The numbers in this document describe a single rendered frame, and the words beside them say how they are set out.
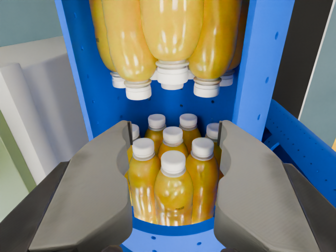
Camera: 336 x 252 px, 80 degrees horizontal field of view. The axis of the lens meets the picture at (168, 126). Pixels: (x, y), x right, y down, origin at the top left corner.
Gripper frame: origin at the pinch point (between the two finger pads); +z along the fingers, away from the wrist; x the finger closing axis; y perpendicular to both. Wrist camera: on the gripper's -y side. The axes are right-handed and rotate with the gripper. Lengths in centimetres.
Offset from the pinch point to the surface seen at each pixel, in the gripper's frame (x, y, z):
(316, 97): 100, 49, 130
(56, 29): -77, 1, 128
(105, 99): -13.4, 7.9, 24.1
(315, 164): 50, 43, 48
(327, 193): 47, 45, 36
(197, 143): 3.7, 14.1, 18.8
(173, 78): -0.3, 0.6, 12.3
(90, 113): -13.9, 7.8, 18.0
